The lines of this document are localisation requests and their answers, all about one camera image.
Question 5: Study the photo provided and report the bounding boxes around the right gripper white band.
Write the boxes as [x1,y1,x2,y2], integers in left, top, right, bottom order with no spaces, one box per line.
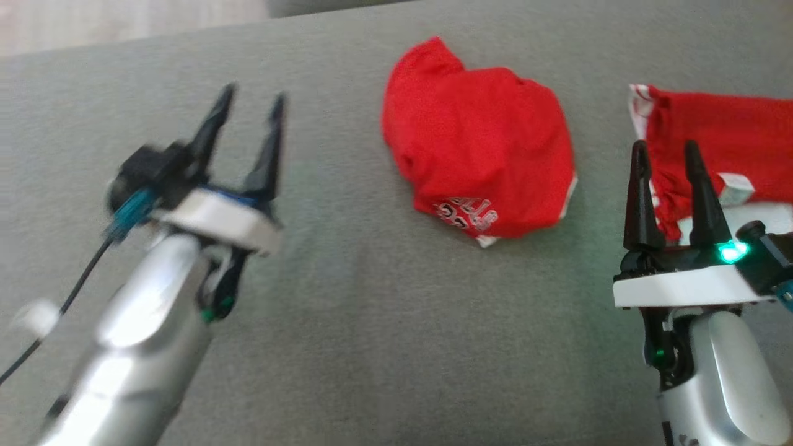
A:
[612,139,776,310]

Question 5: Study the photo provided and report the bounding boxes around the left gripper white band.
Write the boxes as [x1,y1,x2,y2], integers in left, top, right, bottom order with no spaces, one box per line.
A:
[151,83,288,256]

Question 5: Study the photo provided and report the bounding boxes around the red Bulls jersey shirt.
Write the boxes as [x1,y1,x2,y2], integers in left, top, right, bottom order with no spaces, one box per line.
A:
[628,83,793,243]

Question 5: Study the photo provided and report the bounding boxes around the red Bulls 23 shorts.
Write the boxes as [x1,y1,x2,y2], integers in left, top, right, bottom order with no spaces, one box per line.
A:
[380,35,579,249]

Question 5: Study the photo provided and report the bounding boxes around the grey sofa seat cushion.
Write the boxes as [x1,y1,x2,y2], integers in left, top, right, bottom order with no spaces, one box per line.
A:
[0,0,793,446]

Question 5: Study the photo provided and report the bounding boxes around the white cable clip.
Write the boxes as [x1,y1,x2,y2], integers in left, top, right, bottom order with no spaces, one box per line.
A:
[9,298,61,339]

